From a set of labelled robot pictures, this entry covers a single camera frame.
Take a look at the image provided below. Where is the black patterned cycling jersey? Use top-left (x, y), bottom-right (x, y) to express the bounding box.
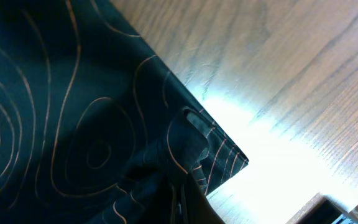
top-left (0, 1), bottom-right (249, 223)

